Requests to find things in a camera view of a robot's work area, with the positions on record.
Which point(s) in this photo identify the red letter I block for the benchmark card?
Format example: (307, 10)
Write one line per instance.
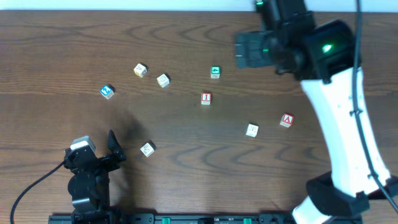
(206, 98)

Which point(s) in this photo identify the dark red sided block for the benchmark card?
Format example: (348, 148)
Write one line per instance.
(148, 148)

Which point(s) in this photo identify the red letter A block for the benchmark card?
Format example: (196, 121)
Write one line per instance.
(287, 120)

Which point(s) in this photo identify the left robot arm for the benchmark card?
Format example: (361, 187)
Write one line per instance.
(89, 186)

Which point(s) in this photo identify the yellow C block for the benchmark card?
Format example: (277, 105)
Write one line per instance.
(163, 80)

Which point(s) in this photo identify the green number 4 block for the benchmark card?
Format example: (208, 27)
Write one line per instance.
(215, 72)

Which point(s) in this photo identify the plain white wooden block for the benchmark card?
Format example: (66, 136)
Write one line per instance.
(252, 130)

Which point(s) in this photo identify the yellow W block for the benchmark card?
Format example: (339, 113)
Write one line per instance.
(140, 70)

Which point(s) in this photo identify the blue number 2 block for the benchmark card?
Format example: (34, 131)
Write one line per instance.
(107, 91)

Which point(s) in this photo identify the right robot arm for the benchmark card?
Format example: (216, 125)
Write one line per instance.
(325, 60)

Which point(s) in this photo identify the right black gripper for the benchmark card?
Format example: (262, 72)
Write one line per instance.
(249, 50)

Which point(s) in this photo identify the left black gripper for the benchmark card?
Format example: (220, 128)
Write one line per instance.
(101, 160)

